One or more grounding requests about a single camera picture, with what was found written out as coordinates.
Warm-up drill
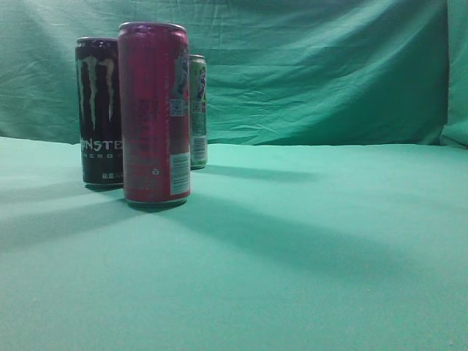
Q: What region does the light green drink can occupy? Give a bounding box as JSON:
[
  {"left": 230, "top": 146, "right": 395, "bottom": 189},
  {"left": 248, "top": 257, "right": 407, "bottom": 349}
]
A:
[{"left": 189, "top": 55, "right": 208, "bottom": 170}]

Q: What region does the green backdrop cloth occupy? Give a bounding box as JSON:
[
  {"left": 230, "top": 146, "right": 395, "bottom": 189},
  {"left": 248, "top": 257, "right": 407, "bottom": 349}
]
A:
[{"left": 1, "top": 1, "right": 467, "bottom": 146}]

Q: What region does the green table cloth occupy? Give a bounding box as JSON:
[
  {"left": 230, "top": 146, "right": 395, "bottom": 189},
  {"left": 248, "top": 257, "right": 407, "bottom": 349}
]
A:
[{"left": 1, "top": 138, "right": 467, "bottom": 350}]

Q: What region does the pink slim drink can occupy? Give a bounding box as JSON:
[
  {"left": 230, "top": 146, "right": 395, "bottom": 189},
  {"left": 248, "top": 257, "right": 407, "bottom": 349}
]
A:
[{"left": 118, "top": 22, "right": 190, "bottom": 206}]

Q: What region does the black Monster energy can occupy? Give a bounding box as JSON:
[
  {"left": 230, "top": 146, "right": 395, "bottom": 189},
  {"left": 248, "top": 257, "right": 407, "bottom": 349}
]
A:
[{"left": 75, "top": 37, "right": 123, "bottom": 188}]

